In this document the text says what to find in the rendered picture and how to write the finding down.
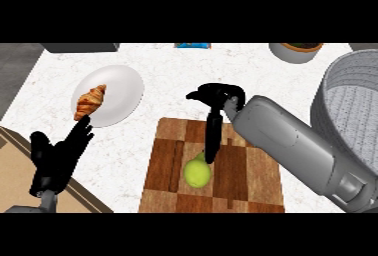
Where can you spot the checkered wooden cutting board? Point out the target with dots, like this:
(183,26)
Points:
(236,180)

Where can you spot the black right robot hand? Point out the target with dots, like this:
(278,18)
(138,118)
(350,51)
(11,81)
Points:
(214,133)

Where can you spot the dark grey box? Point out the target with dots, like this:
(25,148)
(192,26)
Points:
(81,47)

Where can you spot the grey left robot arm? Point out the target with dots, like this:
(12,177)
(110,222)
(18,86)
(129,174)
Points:
(36,204)

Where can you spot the dark grey appliance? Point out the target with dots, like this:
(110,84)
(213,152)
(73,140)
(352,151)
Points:
(15,73)

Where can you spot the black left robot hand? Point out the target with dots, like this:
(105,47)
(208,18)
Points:
(59,156)

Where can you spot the tan wooden cabinet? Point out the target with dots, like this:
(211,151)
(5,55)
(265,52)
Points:
(30,180)

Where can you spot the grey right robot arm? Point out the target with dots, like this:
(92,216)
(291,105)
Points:
(300,156)

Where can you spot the blue packet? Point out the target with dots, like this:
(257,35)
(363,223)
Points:
(192,45)

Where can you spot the green pear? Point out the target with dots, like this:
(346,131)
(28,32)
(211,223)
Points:
(197,171)

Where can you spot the brown croissant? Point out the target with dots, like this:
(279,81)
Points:
(89,101)

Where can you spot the grey basket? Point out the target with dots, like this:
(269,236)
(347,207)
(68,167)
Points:
(352,110)

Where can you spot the white plant pot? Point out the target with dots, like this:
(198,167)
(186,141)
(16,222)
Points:
(296,53)

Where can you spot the white plate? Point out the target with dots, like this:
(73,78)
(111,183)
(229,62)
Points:
(118,93)

